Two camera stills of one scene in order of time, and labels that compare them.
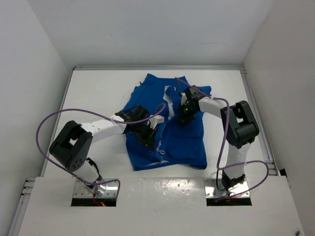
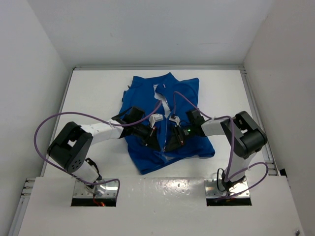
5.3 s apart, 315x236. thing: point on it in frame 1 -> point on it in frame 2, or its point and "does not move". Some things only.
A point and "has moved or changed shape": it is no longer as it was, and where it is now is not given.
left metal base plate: [108, 189] does not move
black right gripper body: [187, 113] -> [186, 133]
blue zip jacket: [178, 144] has moved or changed shape
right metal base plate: [214, 188] does not move
